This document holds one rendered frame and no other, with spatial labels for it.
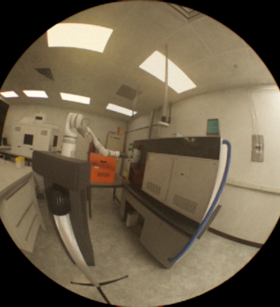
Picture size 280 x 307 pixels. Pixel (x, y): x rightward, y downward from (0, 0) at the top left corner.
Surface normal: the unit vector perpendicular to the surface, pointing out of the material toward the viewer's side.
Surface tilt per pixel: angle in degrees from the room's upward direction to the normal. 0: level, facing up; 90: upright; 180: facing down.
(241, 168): 90
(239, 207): 90
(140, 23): 180
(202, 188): 90
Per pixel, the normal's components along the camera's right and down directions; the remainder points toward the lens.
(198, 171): -0.83, -0.13
